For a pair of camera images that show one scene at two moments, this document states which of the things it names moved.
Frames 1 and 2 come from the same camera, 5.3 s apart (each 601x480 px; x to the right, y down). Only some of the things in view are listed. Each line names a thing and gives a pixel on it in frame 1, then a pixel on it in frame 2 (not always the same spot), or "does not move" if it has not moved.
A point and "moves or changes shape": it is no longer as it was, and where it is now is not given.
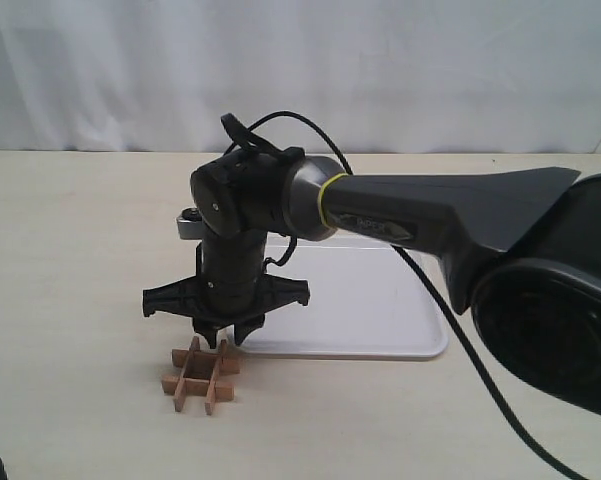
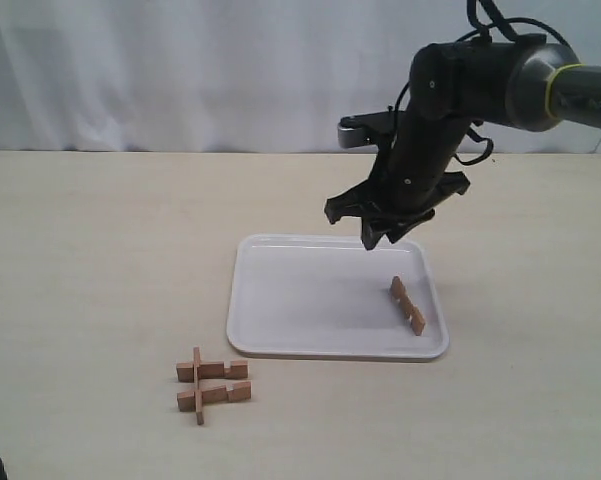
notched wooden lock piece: x=181 y=387 to x=197 y=381
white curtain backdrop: x=391 y=77 does not move
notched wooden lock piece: x=214 y=380 to x=399 y=292
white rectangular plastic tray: x=363 y=301 does not move
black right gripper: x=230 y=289 to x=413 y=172
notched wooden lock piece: x=197 y=388 to x=232 y=393
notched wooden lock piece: x=204 y=364 moves or changes shape
